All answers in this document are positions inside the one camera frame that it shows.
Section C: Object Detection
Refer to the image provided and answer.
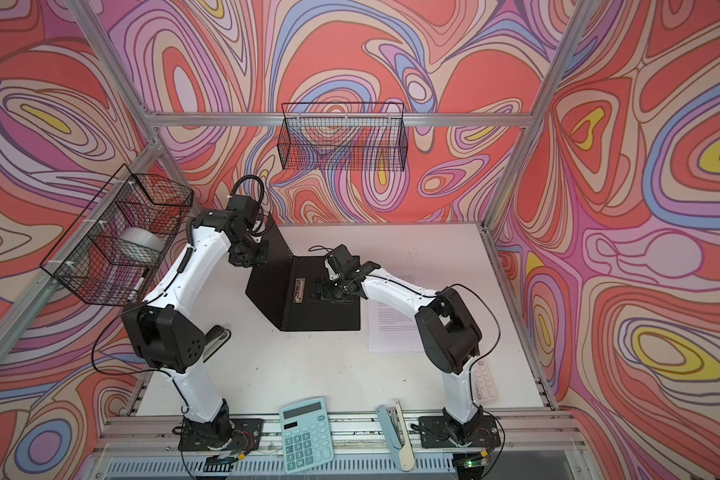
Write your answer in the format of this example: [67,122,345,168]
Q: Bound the teal clip folder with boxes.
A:
[245,218,361,332]

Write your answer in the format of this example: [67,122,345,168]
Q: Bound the white printed paper sheets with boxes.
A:
[362,269,436,353]

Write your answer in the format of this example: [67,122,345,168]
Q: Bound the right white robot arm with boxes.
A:
[321,255,482,426]

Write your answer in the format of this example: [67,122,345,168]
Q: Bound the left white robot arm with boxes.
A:
[122,210,267,450]

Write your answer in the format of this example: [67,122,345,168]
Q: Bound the black silver stapler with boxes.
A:
[202,325,231,363]

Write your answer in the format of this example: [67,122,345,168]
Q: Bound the black marker pen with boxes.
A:
[127,272,148,303]

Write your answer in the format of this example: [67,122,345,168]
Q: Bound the white tape roll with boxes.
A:
[118,227,165,252]

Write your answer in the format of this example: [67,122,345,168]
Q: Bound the light blue stapler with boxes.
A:
[376,400,415,472]

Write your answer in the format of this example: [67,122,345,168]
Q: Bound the teal calculator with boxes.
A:
[279,397,334,474]

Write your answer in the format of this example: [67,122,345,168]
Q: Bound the pink white calculator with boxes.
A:
[471,359,499,405]

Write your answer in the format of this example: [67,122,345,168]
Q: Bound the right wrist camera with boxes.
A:
[325,244,360,277]

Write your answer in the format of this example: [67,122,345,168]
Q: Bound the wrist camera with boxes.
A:
[325,244,360,277]
[226,194,261,229]

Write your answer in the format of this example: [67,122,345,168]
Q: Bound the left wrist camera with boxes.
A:
[226,194,261,229]

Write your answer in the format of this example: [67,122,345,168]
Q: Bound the black wire basket back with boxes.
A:
[277,101,408,172]

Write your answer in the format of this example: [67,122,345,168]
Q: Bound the black wire basket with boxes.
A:
[277,101,408,172]
[40,165,194,306]

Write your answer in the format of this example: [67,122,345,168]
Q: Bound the black wire basket left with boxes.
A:
[40,165,194,306]

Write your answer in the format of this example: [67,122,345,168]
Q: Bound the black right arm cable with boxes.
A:
[307,244,506,475]

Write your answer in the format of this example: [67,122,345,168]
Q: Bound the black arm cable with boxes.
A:
[89,174,266,421]
[307,244,506,475]

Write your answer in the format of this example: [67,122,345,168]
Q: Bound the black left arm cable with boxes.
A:
[89,174,266,421]

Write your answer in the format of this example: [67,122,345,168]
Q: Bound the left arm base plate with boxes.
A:
[172,418,264,453]

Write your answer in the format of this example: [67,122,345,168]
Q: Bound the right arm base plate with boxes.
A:
[416,410,502,452]

